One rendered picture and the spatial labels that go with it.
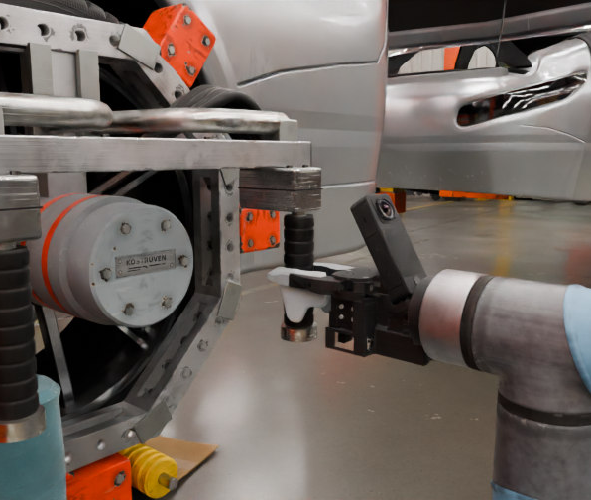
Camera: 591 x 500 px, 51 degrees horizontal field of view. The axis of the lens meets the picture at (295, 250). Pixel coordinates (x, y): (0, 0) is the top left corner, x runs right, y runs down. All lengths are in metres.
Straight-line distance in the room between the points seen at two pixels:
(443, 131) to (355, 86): 1.68
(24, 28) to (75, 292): 0.29
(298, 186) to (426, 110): 2.43
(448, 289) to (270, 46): 0.74
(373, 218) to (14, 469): 0.42
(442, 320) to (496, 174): 2.48
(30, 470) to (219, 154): 0.36
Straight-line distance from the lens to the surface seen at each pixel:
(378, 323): 0.66
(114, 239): 0.64
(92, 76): 0.79
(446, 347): 0.59
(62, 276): 0.67
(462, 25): 4.28
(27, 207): 0.51
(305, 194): 0.71
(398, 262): 0.63
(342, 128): 1.37
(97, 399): 0.95
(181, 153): 0.62
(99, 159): 0.57
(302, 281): 0.67
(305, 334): 0.73
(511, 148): 3.01
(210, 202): 0.96
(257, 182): 0.73
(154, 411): 0.90
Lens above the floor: 0.97
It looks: 9 degrees down
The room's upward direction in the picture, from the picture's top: straight up
